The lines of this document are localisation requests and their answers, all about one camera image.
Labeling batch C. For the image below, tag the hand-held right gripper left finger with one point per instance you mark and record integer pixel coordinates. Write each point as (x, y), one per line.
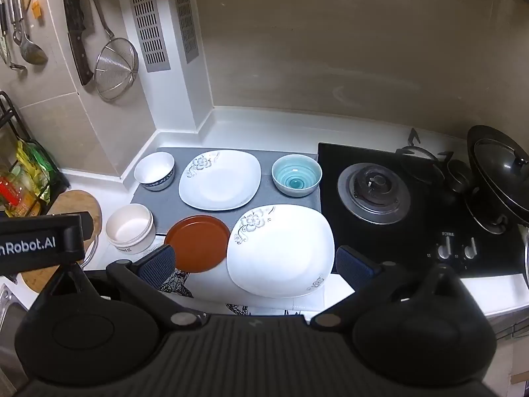
(159, 264)

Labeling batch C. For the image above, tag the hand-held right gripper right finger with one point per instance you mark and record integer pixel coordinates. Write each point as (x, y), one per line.
(351, 264)

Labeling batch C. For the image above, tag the brown round plate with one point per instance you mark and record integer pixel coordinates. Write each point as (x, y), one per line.
(198, 240)

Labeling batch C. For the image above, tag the cream straight-sided bowl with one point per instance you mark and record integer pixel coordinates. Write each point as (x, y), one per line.
(130, 225)

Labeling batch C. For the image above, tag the white floral square plate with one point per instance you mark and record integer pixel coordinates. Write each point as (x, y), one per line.
(281, 248)
(223, 182)

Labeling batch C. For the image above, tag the white bowl with blue pattern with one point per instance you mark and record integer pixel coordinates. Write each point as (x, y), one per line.
(153, 165)

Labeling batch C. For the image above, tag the teal striped bowl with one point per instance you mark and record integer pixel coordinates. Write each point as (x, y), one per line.
(296, 175)

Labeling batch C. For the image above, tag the black gas stove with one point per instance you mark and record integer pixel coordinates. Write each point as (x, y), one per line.
(330, 215)

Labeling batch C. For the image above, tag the round wooden cutting board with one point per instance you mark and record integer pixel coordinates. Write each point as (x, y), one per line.
(78, 204)

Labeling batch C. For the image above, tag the grey mat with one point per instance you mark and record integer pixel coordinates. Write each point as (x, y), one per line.
(163, 202)

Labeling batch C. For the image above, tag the round stove burner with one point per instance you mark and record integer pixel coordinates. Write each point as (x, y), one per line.
(374, 192)

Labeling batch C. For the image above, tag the green yellow packet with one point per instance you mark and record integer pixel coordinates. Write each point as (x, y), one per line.
(35, 165)

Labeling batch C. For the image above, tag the steel sink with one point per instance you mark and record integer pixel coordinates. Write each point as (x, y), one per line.
(8, 318)

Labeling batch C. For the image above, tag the stove knob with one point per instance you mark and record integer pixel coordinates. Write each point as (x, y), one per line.
(445, 249)
(471, 249)

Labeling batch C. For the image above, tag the black pot support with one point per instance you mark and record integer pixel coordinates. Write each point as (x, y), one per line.
(413, 151)

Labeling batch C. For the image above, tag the black burner cap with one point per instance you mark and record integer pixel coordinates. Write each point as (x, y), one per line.
(458, 175)

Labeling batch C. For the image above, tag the glass wok lid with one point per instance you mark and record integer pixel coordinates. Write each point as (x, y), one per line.
(500, 165)

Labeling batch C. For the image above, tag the black wok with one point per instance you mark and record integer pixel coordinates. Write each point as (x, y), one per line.
(475, 132)

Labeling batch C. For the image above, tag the metal mesh strainer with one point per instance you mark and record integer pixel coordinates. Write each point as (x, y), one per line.
(115, 70)

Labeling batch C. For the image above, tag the metal ladle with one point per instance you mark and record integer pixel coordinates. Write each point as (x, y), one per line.
(35, 51)

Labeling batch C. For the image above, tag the metal hanging utensil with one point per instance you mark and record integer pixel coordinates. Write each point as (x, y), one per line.
(3, 41)
(16, 29)

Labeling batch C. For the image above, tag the grey vent grille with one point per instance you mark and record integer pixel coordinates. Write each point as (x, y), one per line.
(185, 12)
(148, 20)

